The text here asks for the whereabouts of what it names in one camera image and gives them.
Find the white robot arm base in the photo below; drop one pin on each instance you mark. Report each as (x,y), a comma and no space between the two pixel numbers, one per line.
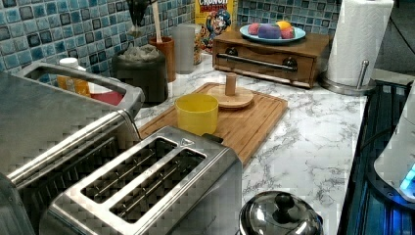
(395,165)

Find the Captain Crunch cereal box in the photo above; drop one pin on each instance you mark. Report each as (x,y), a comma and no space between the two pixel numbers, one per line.
(215,17)

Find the wooden utensil handle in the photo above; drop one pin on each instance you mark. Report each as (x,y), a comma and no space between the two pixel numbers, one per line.
(155,8)

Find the pink toy fruit left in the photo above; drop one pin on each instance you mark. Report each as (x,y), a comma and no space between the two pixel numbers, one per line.
(253,28)

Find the wooden tea drawer box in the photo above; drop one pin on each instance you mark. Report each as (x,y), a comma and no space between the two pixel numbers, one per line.
(296,63)

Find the steel pot lid black knob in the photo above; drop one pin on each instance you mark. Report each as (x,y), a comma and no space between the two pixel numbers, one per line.
(279,213)

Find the brown utensil holder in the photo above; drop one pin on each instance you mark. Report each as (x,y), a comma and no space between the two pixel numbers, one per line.
(166,46)

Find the purple toy fruit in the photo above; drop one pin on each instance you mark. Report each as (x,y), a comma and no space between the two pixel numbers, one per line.
(269,31)

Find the grey cylindrical canister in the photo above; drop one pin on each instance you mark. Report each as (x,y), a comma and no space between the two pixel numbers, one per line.
(183,37)

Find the stainless steel toaster oven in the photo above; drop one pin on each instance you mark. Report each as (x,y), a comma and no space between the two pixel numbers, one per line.
(50,138)

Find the orange bottle white cap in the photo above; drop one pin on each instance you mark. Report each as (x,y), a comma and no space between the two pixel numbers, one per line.
(71,84)

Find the round wooden mug stand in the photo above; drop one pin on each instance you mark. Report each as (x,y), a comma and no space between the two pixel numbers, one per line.
(229,95)

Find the steel paper towel holder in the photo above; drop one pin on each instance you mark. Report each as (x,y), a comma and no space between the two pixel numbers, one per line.
(359,89)

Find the pink toy fruit right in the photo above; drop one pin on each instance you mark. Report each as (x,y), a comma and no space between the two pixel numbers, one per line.
(288,33)

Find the pink toy fruit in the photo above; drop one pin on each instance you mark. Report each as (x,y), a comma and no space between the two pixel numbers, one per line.
(253,28)
(288,33)

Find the white paper towel roll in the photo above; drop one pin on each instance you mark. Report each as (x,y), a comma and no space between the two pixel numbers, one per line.
(359,34)

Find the pink and white container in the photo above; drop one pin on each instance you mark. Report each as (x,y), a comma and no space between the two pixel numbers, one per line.
(104,94)

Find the silver two-slot toaster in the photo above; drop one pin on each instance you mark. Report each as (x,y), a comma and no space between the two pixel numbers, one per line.
(171,183)

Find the yellow plastic mug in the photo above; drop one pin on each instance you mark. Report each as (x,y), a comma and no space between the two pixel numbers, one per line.
(197,113)

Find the dark round pot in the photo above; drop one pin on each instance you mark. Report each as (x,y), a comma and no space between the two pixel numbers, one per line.
(144,67)

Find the light blue plate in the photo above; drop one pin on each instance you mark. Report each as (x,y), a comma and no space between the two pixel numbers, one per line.
(299,34)

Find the yellow toy fruit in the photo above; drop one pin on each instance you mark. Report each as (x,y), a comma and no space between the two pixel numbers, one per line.
(284,24)

